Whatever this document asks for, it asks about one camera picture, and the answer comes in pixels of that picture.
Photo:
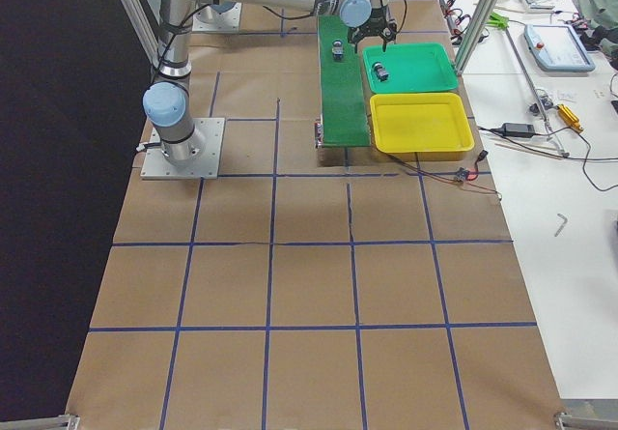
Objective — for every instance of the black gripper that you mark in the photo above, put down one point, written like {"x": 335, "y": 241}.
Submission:
{"x": 376, "y": 20}

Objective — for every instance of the green plastic tray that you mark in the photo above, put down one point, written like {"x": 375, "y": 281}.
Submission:
{"x": 412, "y": 67}

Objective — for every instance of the green conveyor belt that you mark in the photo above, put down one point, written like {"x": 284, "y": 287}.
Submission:
{"x": 343, "y": 122}

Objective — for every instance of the yellow plastic tray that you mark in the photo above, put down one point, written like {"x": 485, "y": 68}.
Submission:
{"x": 433, "y": 125}

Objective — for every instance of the small circuit board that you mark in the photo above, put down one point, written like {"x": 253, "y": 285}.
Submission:
{"x": 462, "y": 175}

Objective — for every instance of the black power adapter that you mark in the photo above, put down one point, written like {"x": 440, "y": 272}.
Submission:
{"x": 518, "y": 130}

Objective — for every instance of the blue teach pendant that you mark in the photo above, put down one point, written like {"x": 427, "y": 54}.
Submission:
{"x": 557, "y": 48}

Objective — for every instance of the gold resistor block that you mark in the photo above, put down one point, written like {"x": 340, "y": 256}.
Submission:
{"x": 569, "y": 117}

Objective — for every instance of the silver allen key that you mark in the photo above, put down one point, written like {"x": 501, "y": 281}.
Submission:
{"x": 563, "y": 222}

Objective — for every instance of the green handled reach grabber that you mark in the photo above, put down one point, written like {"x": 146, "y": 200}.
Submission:
{"x": 501, "y": 22}

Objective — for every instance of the aluminium frame post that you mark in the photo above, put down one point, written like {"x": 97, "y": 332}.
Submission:
{"x": 472, "y": 34}

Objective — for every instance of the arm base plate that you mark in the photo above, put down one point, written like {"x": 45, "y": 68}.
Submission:
{"x": 195, "y": 158}
{"x": 228, "y": 23}

